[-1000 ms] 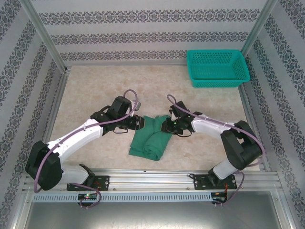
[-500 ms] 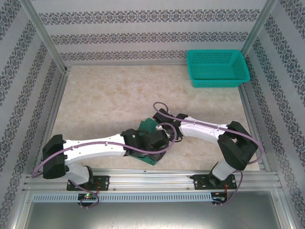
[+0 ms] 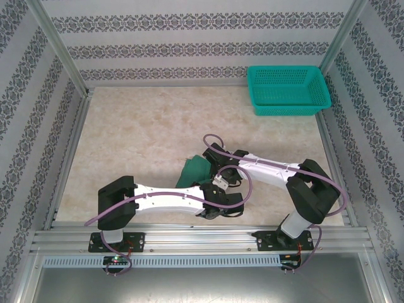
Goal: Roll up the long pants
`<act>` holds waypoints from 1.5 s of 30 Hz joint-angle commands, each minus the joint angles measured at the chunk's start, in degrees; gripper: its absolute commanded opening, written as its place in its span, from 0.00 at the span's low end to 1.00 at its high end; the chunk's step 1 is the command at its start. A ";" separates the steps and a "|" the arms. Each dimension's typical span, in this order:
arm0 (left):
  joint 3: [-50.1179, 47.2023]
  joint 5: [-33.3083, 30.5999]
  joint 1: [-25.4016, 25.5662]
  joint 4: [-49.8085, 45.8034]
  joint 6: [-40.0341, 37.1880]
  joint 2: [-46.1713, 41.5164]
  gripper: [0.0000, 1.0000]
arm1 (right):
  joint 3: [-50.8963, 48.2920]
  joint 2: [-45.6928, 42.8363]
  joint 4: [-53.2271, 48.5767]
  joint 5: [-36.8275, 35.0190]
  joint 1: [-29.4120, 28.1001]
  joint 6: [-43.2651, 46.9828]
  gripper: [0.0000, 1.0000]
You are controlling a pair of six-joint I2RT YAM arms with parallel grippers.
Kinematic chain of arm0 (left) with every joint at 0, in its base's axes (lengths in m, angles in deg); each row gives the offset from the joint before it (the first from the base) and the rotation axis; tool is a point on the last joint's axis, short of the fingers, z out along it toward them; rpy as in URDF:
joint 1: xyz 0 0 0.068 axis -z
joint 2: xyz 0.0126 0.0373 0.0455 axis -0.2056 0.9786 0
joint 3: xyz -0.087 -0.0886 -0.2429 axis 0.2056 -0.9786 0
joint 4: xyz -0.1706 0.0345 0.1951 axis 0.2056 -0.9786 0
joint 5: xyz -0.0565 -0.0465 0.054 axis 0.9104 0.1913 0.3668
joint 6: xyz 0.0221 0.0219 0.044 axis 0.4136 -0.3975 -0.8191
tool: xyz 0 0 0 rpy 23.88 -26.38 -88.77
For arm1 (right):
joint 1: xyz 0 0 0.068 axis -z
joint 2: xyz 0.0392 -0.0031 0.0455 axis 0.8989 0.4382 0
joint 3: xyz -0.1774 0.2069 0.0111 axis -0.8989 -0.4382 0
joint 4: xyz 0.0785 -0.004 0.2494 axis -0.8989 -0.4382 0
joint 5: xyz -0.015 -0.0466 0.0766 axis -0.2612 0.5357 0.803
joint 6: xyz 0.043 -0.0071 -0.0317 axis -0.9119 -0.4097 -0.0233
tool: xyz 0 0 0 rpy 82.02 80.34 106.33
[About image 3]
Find aluminium side rail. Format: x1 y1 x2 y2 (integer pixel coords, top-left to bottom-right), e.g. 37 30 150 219
314 112 360 227
43 90 95 230

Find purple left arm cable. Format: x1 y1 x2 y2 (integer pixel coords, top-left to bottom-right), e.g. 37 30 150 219
84 165 253 277

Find slotted grey cable duct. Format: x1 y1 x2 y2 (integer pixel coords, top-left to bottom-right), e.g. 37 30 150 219
42 254 282 269

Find teal plastic mesh basket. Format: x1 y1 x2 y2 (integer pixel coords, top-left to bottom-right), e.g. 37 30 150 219
246 65 333 117

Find aluminium mounting rail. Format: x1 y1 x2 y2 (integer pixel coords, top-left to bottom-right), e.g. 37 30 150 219
30 222 374 254

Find aluminium frame post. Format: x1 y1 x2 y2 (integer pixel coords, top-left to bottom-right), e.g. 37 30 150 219
318 0 371 75
27 0 88 94

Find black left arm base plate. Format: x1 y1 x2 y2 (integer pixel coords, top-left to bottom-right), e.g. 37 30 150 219
88 231 146 254

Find green long pants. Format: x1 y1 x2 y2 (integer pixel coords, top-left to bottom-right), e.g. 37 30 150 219
175 154 213 189

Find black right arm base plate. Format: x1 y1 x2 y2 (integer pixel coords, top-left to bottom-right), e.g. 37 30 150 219
256 229 315 253

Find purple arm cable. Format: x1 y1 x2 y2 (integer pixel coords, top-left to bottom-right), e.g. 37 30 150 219
203 133 345 274
84 165 253 277

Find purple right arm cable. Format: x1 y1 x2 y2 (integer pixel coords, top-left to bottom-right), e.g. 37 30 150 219
203 133 345 274

